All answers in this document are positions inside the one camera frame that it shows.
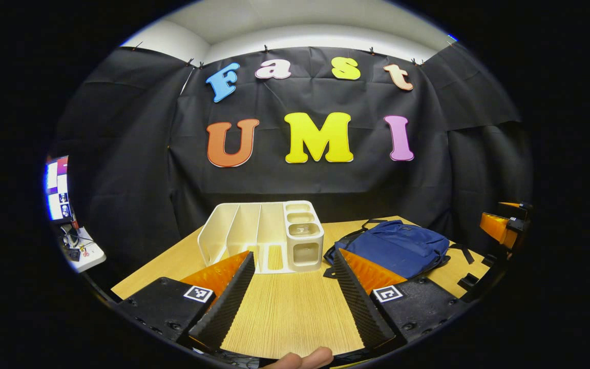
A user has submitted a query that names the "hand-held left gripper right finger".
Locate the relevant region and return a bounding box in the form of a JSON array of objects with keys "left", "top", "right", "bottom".
[{"left": 332, "top": 249, "right": 472, "bottom": 349}]

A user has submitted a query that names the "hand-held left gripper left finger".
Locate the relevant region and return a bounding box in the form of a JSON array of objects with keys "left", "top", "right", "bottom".
[{"left": 118, "top": 250, "right": 256, "bottom": 353}]

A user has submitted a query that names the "blue schoolbag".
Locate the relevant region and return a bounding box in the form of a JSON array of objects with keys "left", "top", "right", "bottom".
[{"left": 323, "top": 219, "right": 475, "bottom": 280}]

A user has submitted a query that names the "white plastic bookshelf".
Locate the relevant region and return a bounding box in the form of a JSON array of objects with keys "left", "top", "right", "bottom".
[{"left": 197, "top": 200, "right": 325, "bottom": 275}]

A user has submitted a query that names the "black backdrop cloth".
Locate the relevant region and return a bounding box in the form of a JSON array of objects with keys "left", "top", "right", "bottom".
[{"left": 52, "top": 44, "right": 534, "bottom": 293}]

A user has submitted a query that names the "white side table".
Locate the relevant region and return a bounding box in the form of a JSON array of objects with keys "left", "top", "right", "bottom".
[{"left": 62, "top": 225, "right": 107, "bottom": 274}]

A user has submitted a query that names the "computer monitor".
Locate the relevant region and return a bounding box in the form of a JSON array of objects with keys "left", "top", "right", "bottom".
[{"left": 44, "top": 156, "right": 73, "bottom": 222}]

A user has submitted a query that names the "tangle of black cables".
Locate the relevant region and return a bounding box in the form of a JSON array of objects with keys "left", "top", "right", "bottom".
[{"left": 60, "top": 227, "right": 88, "bottom": 262}]

